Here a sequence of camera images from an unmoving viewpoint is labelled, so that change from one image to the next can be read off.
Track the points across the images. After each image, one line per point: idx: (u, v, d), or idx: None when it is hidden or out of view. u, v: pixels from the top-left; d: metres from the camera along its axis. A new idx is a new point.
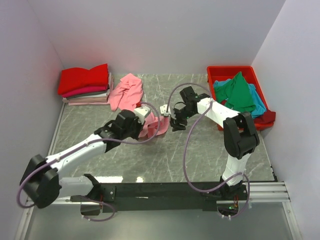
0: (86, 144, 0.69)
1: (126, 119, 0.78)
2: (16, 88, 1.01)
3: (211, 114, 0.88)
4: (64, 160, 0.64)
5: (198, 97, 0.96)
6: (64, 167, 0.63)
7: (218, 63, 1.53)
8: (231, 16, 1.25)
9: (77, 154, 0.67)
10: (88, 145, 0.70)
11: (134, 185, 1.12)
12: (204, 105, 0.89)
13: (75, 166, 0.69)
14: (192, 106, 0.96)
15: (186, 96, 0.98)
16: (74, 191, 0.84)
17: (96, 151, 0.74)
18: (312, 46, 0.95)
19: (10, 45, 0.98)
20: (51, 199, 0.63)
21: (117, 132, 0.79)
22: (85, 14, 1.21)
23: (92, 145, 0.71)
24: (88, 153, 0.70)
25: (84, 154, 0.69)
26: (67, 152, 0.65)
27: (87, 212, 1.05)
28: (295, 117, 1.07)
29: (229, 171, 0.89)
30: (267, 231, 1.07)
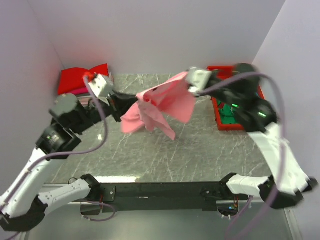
0: (26, 173, 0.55)
1: (61, 118, 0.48)
2: (16, 87, 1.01)
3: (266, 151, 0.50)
4: (13, 200, 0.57)
5: (266, 116, 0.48)
6: (14, 208, 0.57)
7: (218, 63, 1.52)
8: (232, 15, 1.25)
9: (22, 189, 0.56)
10: (31, 173, 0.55)
11: (134, 185, 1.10)
12: (269, 141, 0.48)
13: (38, 188, 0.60)
14: (248, 122, 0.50)
15: (248, 96, 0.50)
16: (70, 197, 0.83)
17: (51, 168, 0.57)
18: (313, 44, 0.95)
19: (11, 44, 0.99)
20: (38, 219, 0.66)
21: (70, 133, 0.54)
22: (85, 13, 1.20)
23: (36, 169, 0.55)
24: (38, 179, 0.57)
25: (31, 185, 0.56)
26: (10, 192, 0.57)
27: (86, 212, 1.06)
28: (296, 116, 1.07)
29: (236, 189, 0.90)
30: (268, 231, 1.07)
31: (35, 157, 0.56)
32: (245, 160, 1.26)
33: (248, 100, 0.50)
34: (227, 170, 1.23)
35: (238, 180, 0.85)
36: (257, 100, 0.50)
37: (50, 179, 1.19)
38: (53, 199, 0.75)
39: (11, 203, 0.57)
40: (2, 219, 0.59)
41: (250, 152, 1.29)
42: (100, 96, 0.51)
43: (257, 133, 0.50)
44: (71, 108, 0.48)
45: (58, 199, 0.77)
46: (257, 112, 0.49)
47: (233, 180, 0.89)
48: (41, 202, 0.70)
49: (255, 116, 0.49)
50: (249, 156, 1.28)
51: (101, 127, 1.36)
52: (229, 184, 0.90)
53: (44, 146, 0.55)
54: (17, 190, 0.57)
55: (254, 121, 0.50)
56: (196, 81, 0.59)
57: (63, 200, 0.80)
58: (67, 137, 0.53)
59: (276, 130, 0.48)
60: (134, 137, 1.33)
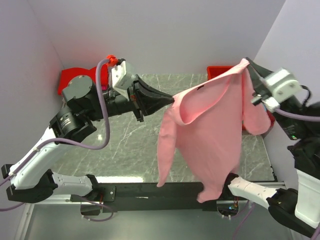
0: (34, 150, 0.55)
1: (72, 102, 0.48)
2: (16, 87, 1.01)
3: (308, 193, 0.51)
4: (20, 173, 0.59)
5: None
6: (20, 180, 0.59)
7: (218, 63, 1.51)
8: (232, 16, 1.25)
9: (29, 165, 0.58)
10: (40, 151, 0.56)
11: (134, 186, 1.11)
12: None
13: (46, 167, 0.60)
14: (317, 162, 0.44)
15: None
16: (73, 189, 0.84)
17: (60, 151, 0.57)
18: (313, 45, 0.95)
19: (11, 44, 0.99)
20: (44, 195, 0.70)
21: (83, 118, 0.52)
22: (85, 13, 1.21)
23: (44, 148, 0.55)
24: (45, 158, 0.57)
25: (38, 163, 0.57)
26: (19, 166, 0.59)
27: (87, 212, 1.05)
28: None
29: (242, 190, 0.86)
30: (268, 231, 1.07)
31: (46, 136, 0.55)
32: (245, 160, 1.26)
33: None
34: None
35: (243, 185, 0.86)
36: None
37: None
38: (62, 183, 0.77)
39: (18, 176, 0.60)
40: (10, 187, 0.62)
41: (250, 152, 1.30)
42: (114, 86, 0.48)
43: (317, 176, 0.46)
44: (82, 94, 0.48)
45: (66, 185, 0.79)
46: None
47: (236, 184, 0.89)
48: (52, 180, 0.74)
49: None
50: (249, 156, 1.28)
51: (101, 128, 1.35)
52: (232, 187, 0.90)
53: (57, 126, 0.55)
54: (25, 165, 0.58)
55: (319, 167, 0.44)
56: (280, 91, 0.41)
57: (66, 190, 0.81)
58: (79, 123, 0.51)
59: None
60: (134, 137, 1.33)
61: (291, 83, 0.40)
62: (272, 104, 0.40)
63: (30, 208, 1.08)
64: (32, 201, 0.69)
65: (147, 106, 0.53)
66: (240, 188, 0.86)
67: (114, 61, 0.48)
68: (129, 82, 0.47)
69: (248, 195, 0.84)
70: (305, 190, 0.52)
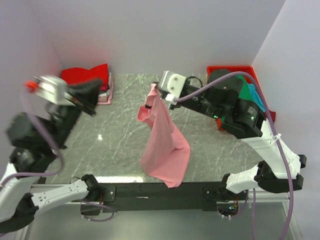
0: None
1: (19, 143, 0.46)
2: (16, 88, 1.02)
3: (265, 153, 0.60)
4: None
5: (255, 119, 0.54)
6: None
7: (217, 64, 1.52)
8: (232, 16, 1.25)
9: None
10: (5, 187, 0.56)
11: (134, 185, 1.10)
12: (267, 141, 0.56)
13: (14, 200, 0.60)
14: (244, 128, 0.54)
15: (232, 104, 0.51)
16: (67, 198, 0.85)
17: (25, 183, 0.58)
18: (312, 45, 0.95)
19: (11, 45, 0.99)
20: (25, 222, 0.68)
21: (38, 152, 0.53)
22: (85, 14, 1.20)
23: (9, 184, 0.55)
24: (13, 191, 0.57)
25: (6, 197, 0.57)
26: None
27: (87, 212, 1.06)
28: (297, 117, 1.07)
29: (239, 185, 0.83)
30: (268, 231, 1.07)
31: (8, 171, 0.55)
32: (245, 160, 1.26)
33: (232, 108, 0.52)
34: (227, 170, 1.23)
35: (235, 179, 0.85)
36: (241, 105, 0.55)
37: (51, 179, 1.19)
38: (45, 202, 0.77)
39: None
40: None
41: (250, 152, 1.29)
42: (58, 101, 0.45)
43: (252, 136, 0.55)
44: (23, 133, 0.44)
45: (51, 201, 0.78)
46: (249, 116, 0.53)
47: (231, 182, 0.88)
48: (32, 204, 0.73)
49: (249, 123, 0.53)
50: (249, 156, 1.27)
51: (101, 128, 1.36)
52: (229, 187, 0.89)
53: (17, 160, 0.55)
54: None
55: (247, 128, 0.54)
56: (170, 87, 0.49)
57: (60, 201, 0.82)
58: (36, 157, 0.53)
59: (265, 127, 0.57)
60: (134, 137, 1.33)
61: (174, 77, 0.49)
62: (170, 99, 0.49)
63: None
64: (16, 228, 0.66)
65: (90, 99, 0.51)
66: (233, 183, 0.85)
67: (35, 84, 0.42)
68: (63, 88, 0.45)
69: (243, 186, 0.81)
70: (263, 152, 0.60)
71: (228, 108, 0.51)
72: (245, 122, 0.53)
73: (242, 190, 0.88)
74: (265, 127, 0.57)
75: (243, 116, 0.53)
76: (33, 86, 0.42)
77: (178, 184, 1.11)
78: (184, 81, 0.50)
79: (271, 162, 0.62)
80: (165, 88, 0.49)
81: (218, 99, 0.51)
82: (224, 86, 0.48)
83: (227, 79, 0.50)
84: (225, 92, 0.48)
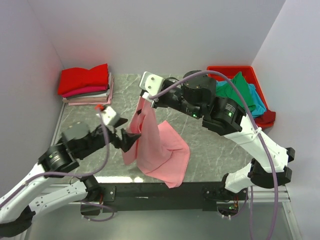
0: (23, 185, 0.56)
1: (71, 142, 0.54)
2: (16, 88, 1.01)
3: (249, 147, 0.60)
4: (5, 208, 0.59)
5: (233, 115, 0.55)
6: (4, 215, 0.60)
7: (218, 64, 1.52)
8: (232, 16, 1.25)
9: (14, 200, 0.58)
10: (28, 185, 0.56)
11: (134, 185, 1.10)
12: (247, 136, 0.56)
13: (26, 202, 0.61)
14: (223, 124, 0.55)
15: (207, 103, 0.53)
16: (64, 202, 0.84)
17: (46, 185, 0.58)
18: (312, 45, 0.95)
19: (11, 44, 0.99)
20: (23, 227, 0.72)
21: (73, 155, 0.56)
22: (85, 14, 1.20)
23: (32, 183, 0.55)
24: (32, 191, 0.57)
25: (24, 197, 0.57)
26: (5, 199, 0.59)
27: (86, 212, 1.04)
28: (297, 117, 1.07)
29: (239, 185, 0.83)
30: (268, 231, 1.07)
31: (34, 171, 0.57)
32: (245, 160, 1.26)
33: (210, 106, 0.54)
34: (227, 170, 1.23)
35: (233, 179, 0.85)
36: (219, 102, 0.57)
37: None
38: (42, 206, 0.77)
39: (2, 210, 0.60)
40: None
41: None
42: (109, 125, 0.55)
43: (233, 132, 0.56)
44: (81, 135, 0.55)
45: (48, 206, 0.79)
46: (227, 113, 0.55)
47: (229, 181, 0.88)
48: (29, 209, 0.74)
49: (227, 119, 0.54)
50: (249, 156, 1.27)
51: None
52: (228, 186, 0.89)
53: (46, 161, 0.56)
54: (10, 199, 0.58)
55: (226, 124, 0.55)
56: (147, 86, 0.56)
57: (57, 205, 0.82)
58: (68, 159, 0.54)
59: (244, 122, 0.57)
60: None
61: (151, 77, 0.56)
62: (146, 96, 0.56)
63: None
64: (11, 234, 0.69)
65: (128, 145, 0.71)
66: (231, 182, 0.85)
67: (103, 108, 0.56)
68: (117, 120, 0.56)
69: (241, 185, 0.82)
70: (247, 146, 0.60)
71: (204, 106, 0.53)
72: (223, 119, 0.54)
73: (242, 189, 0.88)
74: (246, 121, 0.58)
75: (220, 114, 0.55)
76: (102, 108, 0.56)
77: (179, 184, 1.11)
78: (161, 81, 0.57)
79: (257, 156, 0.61)
80: (143, 86, 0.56)
81: (193, 98, 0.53)
82: (196, 86, 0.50)
83: (199, 79, 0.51)
84: (197, 91, 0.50)
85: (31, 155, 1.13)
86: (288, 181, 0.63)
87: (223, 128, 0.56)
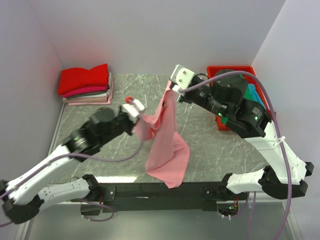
0: (46, 165, 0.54)
1: (98, 125, 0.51)
2: (16, 88, 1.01)
3: (269, 154, 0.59)
4: (23, 187, 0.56)
5: (258, 119, 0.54)
6: (22, 196, 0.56)
7: (218, 63, 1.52)
8: (232, 15, 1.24)
9: (35, 179, 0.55)
10: (50, 165, 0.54)
11: (134, 186, 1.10)
12: (270, 143, 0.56)
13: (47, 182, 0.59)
14: (247, 127, 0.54)
15: (236, 103, 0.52)
16: (67, 196, 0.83)
17: (68, 167, 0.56)
18: (312, 45, 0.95)
19: (11, 44, 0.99)
20: (30, 216, 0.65)
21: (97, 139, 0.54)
22: (85, 13, 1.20)
23: (55, 163, 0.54)
24: (55, 172, 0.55)
25: (45, 176, 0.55)
26: (24, 178, 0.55)
27: (87, 212, 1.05)
28: (296, 117, 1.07)
29: (240, 186, 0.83)
30: (268, 231, 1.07)
31: (58, 151, 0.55)
32: (245, 160, 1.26)
33: (236, 107, 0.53)
34: (227, 170, 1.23)
35: (237, 180, 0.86)
36: (246, 105, 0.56)
37: None
38: (50, 196, 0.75)
39: (20, 190, 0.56)
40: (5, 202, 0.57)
41: (250, 152, 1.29)
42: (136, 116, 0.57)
43: (255, 136, 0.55)
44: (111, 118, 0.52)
45: (55, 196, 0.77)
46: (254, 116, 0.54)
47: (232, 181, 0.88)
48: (38, 197, 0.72)
49: (253, 122, 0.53)
50: (249, 156, 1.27)
51: None
52: (230, 186, 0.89)
53: (70, 145, 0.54)
54: (31, 178, 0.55)
55: (250, 127, 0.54)
56: (179, 79, 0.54)
57: (59, 199, 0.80)
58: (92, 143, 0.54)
59: (269, 129, 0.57)
60: (134, 137, 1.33)
61: (183, 70, 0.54)
62: (175, 89, 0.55)
63: None
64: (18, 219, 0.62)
65: None
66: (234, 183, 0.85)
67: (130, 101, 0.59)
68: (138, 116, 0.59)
69: (245, 187, 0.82)
70: (266, 153, 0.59)
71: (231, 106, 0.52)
72: (248, 121, 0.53)
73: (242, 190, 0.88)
74: (270, 129, 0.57)
75: (247, 116, 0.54)
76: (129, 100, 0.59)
77: (179, 184, 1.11)
78: (193, 76, 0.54)
79: (274, 165, 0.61)
80: (174, 78, 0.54)
81: (222, 98, 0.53)
82: (228, 84, 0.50)
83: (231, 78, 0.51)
84: (229, 90, 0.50)
85: (31, 155, 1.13)
86: (302, 196, 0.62)
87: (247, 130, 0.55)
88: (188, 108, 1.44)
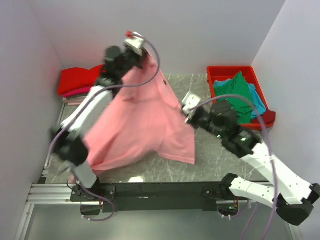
0: (93, 97, 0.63)
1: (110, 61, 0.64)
2: (17, 88, 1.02)
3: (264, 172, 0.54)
4: (79, 119, 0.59)
5: (247, 140, 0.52)
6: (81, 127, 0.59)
7: (218, 63, 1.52)
8: (232, 15, 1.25)
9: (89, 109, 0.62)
10: (94, 98, 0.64)
11: (134, 185, 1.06)
12: (257, 161, 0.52)
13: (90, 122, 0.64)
14: (237, 148, 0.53)
15: (228, 127, 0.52)
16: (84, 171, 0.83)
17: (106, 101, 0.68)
18: (314, 45, 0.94)
19: (12, 45, 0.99)
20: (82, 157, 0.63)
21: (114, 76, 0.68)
22: (86, 14, 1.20)
23: (96, 98, 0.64)
24: (102, 102, 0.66)
25: (95, 108, 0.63)
26: (78, 111, 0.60)
27: (87, 212, 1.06)
28: (296, 117, 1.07)
29: (246, 193, 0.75)
30: (268, 231, 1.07)
31: (95, 90, 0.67)
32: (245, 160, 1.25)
33: (230, 131, 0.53)
34: (227, 170, 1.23)
35: (244, 185, 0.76)
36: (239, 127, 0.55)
37: (51, 179, 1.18)
38: None
39: (76, 122, 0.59)
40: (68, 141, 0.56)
41: None
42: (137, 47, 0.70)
43: (245, 156, 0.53)
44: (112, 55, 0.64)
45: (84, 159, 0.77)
46: (239, 138, 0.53)
47: (236, 185, 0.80)
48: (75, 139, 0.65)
49: (240, 142, 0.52)
50: None
51: None
52: (234, 190, 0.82)
53: (99, 84, 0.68)
54: (85, 109, 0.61)
55: (239, 148, 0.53)
56: (189, 101, 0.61)
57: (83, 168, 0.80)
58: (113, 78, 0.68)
59: (260, 148, 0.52)
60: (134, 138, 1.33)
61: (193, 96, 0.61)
62: (186, 108, 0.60)
63: (29, 208, 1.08)
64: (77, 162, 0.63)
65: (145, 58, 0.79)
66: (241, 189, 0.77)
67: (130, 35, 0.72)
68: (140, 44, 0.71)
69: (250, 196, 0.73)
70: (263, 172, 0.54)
71: (223, 129, 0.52)
72: (236, 142, 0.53)
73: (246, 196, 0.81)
74: (261, 148, 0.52)
75: (238, 137, 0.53)
76: (129, 35, 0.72)
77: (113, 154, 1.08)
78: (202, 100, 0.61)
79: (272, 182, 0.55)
80: (184, 102, 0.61)
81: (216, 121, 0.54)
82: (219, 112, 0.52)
83: (225, 107, 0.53)
84: (220, 116, 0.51)
85: (31, 155, 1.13)
86: (306, 217, 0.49)
87: (236, 151, 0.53)
88: None
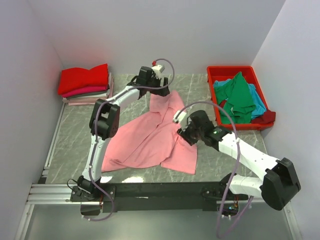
0: (127, 91, 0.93)
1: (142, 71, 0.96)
2: (17, 88, 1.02)
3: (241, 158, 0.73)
4: (118, 100, 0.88)
5: (217, 132, 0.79)
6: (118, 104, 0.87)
7: (218, 63, 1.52)
8: (233, 15, 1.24)
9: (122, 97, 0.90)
10: (128, 92, 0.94)
11: (134, 185, 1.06)
12: (229, 147, 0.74)
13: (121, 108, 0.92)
14: (212, 141, 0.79)
15: (201, 126, 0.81)
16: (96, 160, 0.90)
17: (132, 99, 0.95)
18: (313, 45, 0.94)
19: (11, 45, 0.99)
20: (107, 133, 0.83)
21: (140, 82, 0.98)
22: (86, 14, 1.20)
23: (130, 92, 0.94)
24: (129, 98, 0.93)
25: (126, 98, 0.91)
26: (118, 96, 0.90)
27: (87, 212, 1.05)
28: (296, 117, 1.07)
29: (241, 188, 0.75)
30: (268, 231, 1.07)
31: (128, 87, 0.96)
32: None
33: (204, 128, 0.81)
34: (227, 170, 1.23)
35: (239, 180, 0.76)
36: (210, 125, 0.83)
37: (51, 179, 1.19)
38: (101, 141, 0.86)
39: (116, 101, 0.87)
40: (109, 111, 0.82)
41: None
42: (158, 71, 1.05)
43: (220, 146, 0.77)
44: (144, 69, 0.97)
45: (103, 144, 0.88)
46: (213, 132, 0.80)
47: (233, 180, 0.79)
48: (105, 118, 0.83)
49: (213, 136, 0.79)
50: None
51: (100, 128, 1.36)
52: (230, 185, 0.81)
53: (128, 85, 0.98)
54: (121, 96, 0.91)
55: (213, 139, 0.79)
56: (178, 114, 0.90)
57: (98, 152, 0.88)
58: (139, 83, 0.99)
59: (229, 137, 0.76)
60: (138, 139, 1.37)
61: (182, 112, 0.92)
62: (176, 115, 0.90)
63: (29, 208, 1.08)
64: (105, 139, 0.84)
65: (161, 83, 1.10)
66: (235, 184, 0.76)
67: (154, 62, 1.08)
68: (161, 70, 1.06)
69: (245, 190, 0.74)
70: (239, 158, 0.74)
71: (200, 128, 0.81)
72: (210, 136, 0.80)
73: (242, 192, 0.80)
74: (229, 137, 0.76)
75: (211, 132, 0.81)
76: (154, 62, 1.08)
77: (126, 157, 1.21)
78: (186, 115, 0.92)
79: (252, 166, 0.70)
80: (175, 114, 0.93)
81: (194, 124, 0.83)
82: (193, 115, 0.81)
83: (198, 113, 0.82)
84: (193, 118, 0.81)
85: (31, 155, 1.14)
86: (274, 185, 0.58)
87: (213, 143, 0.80)
88: (188, 108, 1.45)
